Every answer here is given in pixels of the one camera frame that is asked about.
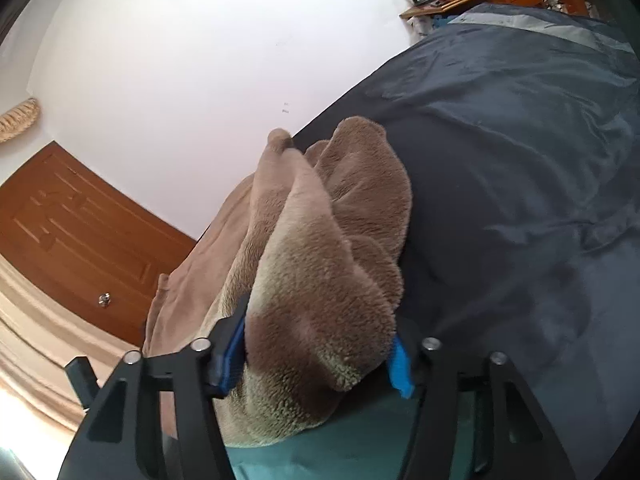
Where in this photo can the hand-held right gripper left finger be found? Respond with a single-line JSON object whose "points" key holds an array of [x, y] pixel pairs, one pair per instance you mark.
{"points": [[232, 355]]}

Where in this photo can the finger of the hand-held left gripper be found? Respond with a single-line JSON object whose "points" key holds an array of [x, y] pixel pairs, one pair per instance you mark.
{"points": [[80, 377]]}

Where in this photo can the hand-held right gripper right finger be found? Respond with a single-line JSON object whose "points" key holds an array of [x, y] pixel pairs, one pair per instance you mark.
{"points": [[402, 365]]}

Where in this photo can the brown fleece garment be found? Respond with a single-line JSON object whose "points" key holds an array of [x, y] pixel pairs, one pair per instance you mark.
{"points": [[320, 285]]}

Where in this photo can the cream curtain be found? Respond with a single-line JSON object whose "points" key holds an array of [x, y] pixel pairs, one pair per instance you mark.
{"points": [[35, 350]]}

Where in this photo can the metal door knob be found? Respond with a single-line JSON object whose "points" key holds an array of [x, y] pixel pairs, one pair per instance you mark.
{"points": [[105, 300]]}

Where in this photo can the teal cloth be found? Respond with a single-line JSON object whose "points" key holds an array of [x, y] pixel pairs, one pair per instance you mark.
{"points": [[325, 452]]}

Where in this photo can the wooden door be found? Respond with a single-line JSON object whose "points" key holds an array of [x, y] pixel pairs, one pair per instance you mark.
{"points": [[75, 220]]}

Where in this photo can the dark bed cover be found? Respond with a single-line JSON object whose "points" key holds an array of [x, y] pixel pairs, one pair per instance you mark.
{"points": [[525, 185]]}

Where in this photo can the pleated peach curtain valance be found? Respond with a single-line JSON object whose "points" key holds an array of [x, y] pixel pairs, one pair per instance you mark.
{"points": [[20, 120]]}

